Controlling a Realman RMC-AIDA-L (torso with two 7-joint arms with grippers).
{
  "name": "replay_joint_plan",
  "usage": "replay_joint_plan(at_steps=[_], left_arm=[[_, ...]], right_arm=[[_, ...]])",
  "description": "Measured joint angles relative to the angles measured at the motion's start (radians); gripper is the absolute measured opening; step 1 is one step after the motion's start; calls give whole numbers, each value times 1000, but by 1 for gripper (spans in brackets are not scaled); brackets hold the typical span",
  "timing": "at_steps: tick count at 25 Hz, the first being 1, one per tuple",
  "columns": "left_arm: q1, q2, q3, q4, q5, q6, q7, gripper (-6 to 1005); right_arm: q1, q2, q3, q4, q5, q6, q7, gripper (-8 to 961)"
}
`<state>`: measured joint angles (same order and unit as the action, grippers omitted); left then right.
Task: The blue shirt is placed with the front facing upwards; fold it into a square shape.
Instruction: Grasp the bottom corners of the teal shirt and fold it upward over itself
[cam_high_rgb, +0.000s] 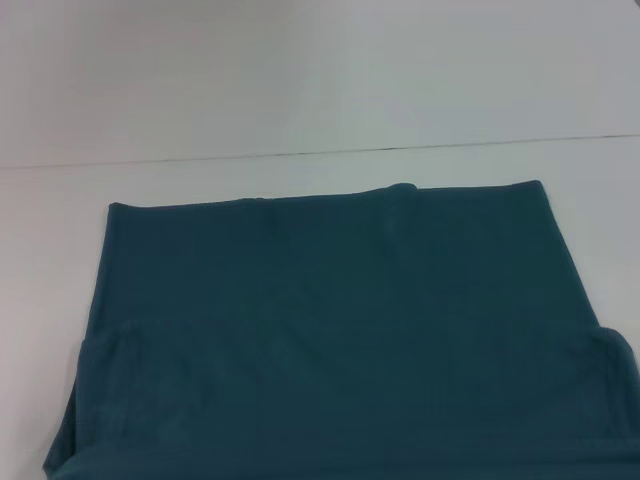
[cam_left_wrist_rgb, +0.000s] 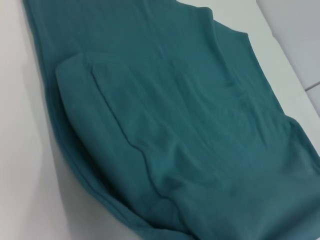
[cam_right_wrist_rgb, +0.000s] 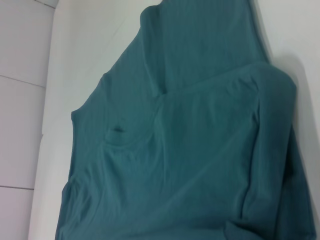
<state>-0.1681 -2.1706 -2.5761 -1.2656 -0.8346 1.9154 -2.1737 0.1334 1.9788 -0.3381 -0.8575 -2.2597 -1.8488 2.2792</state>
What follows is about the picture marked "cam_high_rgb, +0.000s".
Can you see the teal t-shirt with FREE print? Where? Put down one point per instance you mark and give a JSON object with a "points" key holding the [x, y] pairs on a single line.
{"points": [[325, 325]]}

